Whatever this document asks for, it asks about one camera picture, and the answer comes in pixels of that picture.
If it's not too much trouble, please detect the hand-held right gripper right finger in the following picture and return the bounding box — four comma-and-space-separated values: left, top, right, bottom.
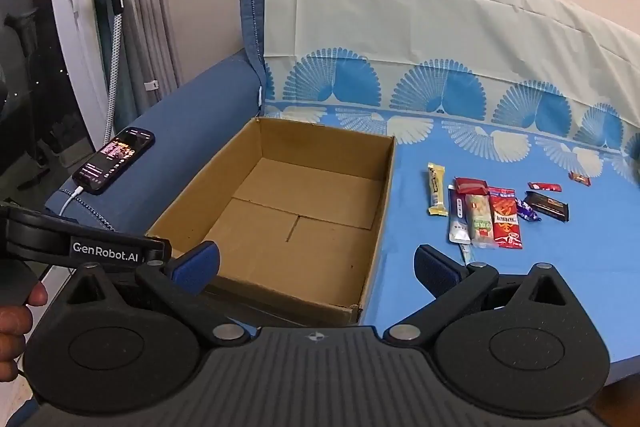
382, 244, 576, 344

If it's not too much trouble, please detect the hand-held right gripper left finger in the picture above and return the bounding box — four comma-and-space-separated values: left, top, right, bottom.
60, 241, 253, 349

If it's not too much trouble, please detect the white grey sachet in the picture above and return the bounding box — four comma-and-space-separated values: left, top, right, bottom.
448, 185, 471, 244

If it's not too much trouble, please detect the green white nut packet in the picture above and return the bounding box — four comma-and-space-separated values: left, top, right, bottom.
465, 193, 497, 250

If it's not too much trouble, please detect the yellow snack bar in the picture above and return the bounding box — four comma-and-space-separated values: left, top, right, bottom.
426, 163, 449, 218

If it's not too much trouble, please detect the red spicy strip packet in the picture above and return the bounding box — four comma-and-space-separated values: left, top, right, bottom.
487, 187, 525, 251

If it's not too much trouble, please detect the dark red snack packet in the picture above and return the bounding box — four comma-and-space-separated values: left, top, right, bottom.
453, 177, 488, 198

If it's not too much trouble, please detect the cardboard box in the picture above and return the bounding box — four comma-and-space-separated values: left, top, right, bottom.
145, 117, 397, 327

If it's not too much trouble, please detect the dark brown biscuit packet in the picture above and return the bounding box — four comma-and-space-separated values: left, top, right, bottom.
524, 191, 571, 223

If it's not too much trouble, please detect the person's left hand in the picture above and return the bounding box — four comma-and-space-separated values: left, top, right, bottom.
0, 282, 49, 382

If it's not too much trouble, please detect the black smartphone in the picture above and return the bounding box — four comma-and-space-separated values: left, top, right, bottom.
72, 127, 156, 194

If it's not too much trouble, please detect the purple candy wrapper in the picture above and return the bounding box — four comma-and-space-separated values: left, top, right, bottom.
516, 196, 543, 223

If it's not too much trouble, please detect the blue sofa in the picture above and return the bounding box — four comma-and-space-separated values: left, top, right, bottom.
45, 0, 268, 258

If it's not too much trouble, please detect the blue fan print sheet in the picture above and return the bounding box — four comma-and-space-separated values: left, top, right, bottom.
260, 0, 640, 365

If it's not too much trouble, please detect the white charging cable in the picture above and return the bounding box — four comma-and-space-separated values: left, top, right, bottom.
60, 187, 86, 220

